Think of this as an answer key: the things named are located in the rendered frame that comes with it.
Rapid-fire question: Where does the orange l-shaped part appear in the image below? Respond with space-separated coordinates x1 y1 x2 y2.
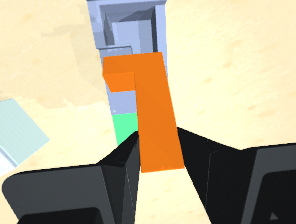
102 52 185 173

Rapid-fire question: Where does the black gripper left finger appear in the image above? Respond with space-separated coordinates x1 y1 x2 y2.
1 131 140 224

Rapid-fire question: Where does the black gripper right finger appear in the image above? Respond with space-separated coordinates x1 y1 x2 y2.
177 127 296 224

